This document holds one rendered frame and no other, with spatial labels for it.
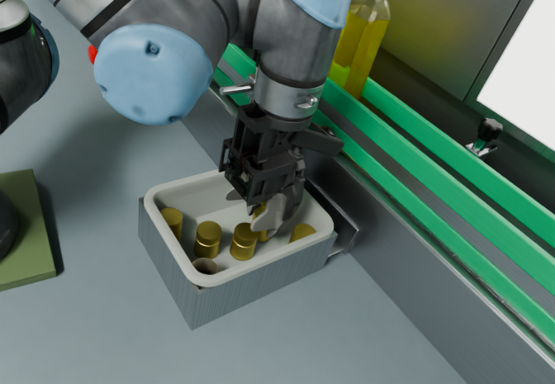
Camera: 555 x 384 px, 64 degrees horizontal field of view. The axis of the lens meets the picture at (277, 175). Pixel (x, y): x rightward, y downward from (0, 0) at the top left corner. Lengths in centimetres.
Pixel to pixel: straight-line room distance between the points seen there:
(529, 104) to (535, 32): 9
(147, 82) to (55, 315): 37
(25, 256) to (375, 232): 47
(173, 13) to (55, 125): 57
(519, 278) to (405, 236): 14
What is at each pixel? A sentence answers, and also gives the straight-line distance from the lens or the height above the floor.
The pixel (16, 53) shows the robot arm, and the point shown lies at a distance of 60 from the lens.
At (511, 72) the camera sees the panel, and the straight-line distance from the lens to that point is 70.
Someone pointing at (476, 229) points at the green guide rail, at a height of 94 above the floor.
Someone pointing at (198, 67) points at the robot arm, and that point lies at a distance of 33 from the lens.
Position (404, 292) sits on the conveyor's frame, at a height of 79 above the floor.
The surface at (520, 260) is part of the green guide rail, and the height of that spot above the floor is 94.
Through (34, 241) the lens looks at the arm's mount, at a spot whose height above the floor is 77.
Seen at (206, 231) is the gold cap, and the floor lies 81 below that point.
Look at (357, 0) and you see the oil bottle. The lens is 66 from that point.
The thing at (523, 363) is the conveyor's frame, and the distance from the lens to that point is 61.
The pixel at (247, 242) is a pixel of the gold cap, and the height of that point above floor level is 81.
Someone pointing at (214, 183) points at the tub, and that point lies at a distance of 65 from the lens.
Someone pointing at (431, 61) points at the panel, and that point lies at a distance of 76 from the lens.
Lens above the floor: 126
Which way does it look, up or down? 39 degrees down
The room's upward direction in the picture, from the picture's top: 16 degrees clockwise
